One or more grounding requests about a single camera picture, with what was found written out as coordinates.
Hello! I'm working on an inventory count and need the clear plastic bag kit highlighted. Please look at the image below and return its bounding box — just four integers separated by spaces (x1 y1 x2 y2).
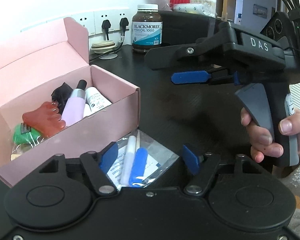
107 129 179 190

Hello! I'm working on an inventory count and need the lilac cosmetic tube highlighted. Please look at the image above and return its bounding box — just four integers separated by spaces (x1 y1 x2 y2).
62 80 87 127

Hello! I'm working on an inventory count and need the white cream tube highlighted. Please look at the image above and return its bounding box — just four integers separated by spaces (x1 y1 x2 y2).
83 87 111 118

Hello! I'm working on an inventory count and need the red massage tool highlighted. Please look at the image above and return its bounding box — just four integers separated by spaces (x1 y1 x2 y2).
22 102 66 138

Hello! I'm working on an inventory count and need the black hair claw clip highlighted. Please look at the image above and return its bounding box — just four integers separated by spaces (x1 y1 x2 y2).
51 82 73 114

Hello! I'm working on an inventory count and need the colourful card package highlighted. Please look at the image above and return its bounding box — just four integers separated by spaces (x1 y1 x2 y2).
11 123 45 161

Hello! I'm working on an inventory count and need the person right hand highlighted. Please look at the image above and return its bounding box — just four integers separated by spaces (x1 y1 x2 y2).
241 108 300 163

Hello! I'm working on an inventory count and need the cotton swab box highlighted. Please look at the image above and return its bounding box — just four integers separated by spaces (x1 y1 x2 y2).
172 0 217 18

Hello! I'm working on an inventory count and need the pink cardboard box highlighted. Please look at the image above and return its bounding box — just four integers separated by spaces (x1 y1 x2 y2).
0 16 141 188

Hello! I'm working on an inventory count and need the brown supplement bottle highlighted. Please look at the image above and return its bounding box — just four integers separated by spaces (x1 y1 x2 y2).
132 4 163 54

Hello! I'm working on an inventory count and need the black plug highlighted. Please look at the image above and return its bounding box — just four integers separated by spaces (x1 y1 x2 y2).
120 17 129 36
102 20 111 41

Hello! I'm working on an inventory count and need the white wall socket strip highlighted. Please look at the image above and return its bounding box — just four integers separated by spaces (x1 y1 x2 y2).
20 7 133 37

